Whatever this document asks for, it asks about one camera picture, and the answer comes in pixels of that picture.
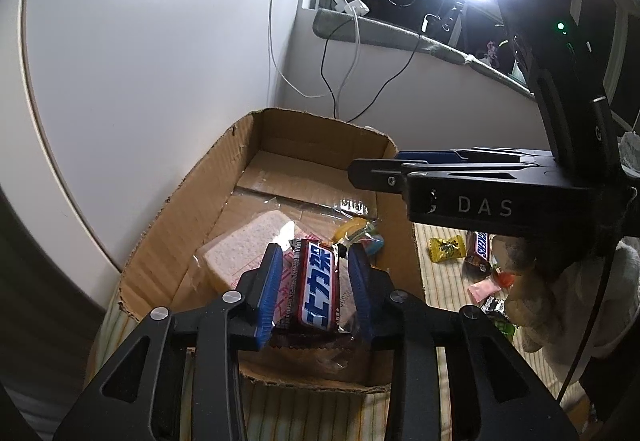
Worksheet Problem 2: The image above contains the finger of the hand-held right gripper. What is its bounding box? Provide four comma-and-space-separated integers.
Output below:
394, 148, 553, 163
347, 158, 556, 195

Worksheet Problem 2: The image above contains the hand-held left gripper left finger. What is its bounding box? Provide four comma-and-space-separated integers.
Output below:
52, 242, 286, 441

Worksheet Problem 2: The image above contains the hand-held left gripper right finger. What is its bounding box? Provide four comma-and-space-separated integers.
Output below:
347, 243, 583, 441

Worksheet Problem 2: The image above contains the chocolate bar blue white label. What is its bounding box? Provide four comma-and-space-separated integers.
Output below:
272, 236, 351, 347

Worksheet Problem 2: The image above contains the yellow candy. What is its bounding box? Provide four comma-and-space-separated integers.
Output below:
429, 236, 467, 265

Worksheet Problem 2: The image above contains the cardboard box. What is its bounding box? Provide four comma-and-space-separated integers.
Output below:
117, 108, 426, 394

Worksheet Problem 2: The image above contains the person's right hand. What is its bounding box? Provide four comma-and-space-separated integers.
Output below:
500, 236, 640, 372

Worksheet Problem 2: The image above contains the colourful candy packet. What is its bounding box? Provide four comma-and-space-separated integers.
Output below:
332, 217, 386, 267

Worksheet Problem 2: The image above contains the pale bread slice packet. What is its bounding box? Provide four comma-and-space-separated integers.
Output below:
192, 208, 301, 294

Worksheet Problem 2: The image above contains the striped bed sheet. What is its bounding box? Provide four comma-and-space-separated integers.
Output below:
85, 221, 593, 441

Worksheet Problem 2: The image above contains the brown chocolate bar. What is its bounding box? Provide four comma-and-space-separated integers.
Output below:
465, 231, 494, 273

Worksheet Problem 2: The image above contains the pink wrapped candy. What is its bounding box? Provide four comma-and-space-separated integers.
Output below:
466, 278, 502, 305

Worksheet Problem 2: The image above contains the purple flower plant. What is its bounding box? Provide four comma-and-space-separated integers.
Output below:
475, 40, 507, 68

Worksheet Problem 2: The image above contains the black white snack packet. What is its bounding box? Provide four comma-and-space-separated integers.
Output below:
480, 296, 509, 318

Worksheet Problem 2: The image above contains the bright green candy wrapper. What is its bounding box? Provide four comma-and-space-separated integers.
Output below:
492, 316, 519, 340

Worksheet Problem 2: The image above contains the grey window sill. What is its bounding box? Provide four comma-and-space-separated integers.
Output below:
312, 6, 537, 98

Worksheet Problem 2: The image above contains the white power adapter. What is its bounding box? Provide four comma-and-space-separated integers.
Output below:
327, 0, 371, 18

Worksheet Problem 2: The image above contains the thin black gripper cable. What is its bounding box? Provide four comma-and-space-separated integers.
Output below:
557, 236, 619, 403

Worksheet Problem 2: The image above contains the white charger cable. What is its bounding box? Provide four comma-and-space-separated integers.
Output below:
334, 11, 362, 96

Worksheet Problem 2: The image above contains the long white cable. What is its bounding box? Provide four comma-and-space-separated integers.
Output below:
267, 0, 336, 98

